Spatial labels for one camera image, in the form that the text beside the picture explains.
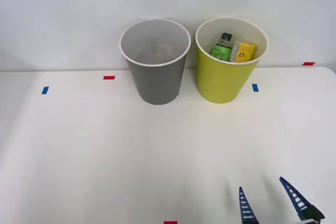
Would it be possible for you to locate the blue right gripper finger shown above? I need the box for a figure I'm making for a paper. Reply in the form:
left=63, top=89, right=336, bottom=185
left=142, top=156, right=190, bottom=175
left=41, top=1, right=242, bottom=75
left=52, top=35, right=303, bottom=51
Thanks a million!
left=238, top=186, right=259, bottom=224
left=278, top=176, right=326, bottom=221

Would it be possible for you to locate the green label plastic bottle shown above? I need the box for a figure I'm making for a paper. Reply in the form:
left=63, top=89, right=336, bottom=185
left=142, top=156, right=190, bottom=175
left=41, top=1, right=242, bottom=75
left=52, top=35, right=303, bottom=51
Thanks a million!
left=209, top=32, right=234, bottom=61

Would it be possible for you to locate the yellow-green plastic waste bin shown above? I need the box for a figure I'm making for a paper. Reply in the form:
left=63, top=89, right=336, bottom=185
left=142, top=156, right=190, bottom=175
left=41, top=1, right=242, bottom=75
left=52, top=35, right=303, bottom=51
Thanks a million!
left=194, top=17, right=269, bottom=104

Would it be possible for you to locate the grey plastic waste bin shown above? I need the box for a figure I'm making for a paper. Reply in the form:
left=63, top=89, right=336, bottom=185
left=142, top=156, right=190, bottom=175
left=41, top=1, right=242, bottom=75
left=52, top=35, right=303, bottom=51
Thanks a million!
left=119, top=18, right=192, bottom=105

